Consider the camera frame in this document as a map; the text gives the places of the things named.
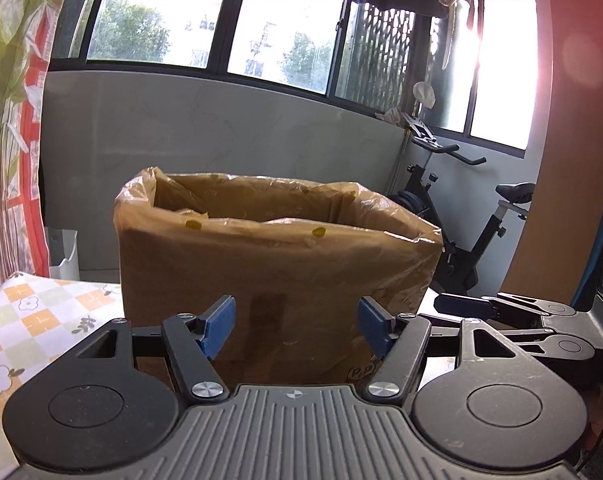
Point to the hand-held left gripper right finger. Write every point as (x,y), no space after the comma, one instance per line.
(371,322)

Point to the black exercise bike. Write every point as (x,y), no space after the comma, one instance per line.
(481,245)

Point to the curved wooden panel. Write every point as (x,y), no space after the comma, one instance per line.
(541,210)

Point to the white plastic bin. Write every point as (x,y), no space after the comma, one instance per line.
(64,260)

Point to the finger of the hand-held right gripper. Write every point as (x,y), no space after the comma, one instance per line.
(461,305)
(566,347)

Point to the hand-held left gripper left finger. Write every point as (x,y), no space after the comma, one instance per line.
(220,322)

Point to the cardboard box with plastic liner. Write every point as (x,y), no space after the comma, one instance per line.
(281,270)

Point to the printed curtain with plant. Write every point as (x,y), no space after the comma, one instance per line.
(6,110)

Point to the perforated window screen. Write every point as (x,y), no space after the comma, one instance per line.
(376,55)

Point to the white hanging cloth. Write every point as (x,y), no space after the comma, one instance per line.
(424,94)

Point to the checked floral tablecloth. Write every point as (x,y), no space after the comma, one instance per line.
(31,320)

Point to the black framed window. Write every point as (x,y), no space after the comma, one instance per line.
(131,25)

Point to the beige rag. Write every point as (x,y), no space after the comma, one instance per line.
(392,116)

